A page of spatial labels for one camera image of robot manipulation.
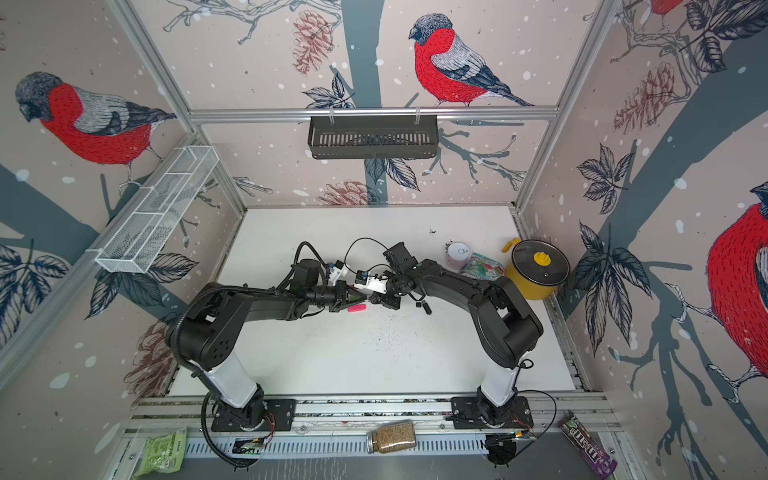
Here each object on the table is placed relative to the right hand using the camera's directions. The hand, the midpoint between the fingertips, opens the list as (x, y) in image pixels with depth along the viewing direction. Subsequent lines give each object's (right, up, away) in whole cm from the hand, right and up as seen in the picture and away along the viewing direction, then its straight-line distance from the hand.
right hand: (375, 290), depth 90 cm
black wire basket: (-2, +53, +17) cm, 55 cm away
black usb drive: (+16, -6, +3) cm, 18 cm away
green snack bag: (-49, -34, -21) cm, 63 cm away
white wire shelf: (-57, +16, -17) cm, 62 cm away
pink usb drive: (-5, -5, -1) cm, 8 cm away
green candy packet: (+36, +6, +8) cm, 37 cm away
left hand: (-1, -1, -4) cm, 4 cm away
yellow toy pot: (+50, +7, +1) cm, 50 cm away
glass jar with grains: (+5, -29, -23) cm, 37 cm away
